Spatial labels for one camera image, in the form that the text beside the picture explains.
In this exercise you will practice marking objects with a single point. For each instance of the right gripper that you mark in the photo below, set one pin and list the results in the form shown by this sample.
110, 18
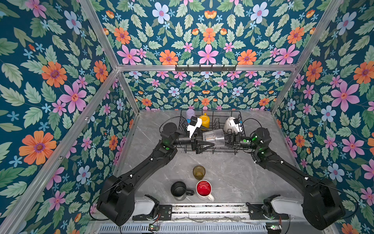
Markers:
234, 140

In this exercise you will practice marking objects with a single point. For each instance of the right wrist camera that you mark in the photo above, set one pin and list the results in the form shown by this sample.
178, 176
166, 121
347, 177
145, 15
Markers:
235, 125

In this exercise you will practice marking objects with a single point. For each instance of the red white mug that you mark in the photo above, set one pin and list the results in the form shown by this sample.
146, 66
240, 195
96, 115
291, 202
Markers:
204, 190

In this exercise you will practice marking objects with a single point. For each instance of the lilac plastic cup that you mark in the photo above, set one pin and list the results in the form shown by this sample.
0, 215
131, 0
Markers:
190, 113

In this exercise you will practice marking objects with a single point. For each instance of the olive green glass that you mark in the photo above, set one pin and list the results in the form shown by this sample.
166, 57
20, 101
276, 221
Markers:
199, 172

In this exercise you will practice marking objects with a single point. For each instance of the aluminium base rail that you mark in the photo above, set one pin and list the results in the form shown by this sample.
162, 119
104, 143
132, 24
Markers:
210, 209

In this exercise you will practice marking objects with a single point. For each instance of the cream white mug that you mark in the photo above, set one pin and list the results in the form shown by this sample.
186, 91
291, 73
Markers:
226, 126

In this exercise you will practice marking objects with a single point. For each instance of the black mug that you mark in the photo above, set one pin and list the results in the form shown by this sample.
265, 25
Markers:
180, 191

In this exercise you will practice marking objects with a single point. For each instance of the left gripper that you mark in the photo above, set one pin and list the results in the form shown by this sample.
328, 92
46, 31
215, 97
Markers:
193, 142

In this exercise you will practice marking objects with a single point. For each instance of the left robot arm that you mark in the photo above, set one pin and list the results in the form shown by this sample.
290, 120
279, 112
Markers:
117, 199

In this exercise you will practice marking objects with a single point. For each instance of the yellow mug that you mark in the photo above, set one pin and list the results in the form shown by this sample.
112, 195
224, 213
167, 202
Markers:
205, 120

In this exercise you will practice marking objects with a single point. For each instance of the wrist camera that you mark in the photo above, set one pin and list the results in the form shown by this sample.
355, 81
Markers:
235, 125
195, 123

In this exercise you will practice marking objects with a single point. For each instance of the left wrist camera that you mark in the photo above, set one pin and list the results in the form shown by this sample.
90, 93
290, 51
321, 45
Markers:
195, 123

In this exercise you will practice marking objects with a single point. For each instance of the black wire dish rack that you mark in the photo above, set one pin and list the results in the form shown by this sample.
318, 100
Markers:
217, 121

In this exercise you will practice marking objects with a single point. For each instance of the clear drinking glass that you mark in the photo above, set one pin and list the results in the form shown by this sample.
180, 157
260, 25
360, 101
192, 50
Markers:
217, 137

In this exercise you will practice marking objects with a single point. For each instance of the wall hook rail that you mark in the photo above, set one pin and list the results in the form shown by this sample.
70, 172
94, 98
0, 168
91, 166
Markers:
205, 68

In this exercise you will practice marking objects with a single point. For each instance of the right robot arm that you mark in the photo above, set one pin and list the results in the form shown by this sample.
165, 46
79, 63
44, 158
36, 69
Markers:
321, 205

